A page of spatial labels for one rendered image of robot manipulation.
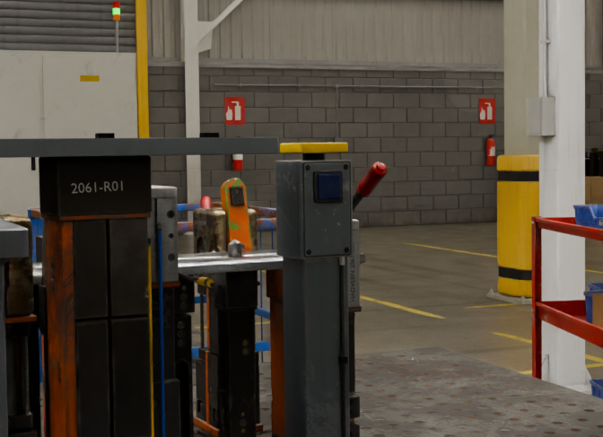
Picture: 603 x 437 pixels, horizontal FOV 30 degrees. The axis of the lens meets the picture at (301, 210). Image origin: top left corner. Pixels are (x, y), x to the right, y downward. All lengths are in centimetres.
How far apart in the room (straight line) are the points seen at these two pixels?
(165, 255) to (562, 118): 415
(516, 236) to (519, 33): 151
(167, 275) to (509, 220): 735
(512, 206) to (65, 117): 369
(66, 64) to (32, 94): 38
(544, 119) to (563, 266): 70
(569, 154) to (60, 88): 516
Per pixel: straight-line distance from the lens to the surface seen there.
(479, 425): 189
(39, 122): 944
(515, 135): 866
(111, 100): 957
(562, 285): 543
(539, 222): 412
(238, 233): 176
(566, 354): 550
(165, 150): 116
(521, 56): 862
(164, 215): 137
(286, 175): 129
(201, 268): 151
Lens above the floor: 115
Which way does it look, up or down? 3 degrees down
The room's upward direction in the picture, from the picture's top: 1 degrees counter-clockwise
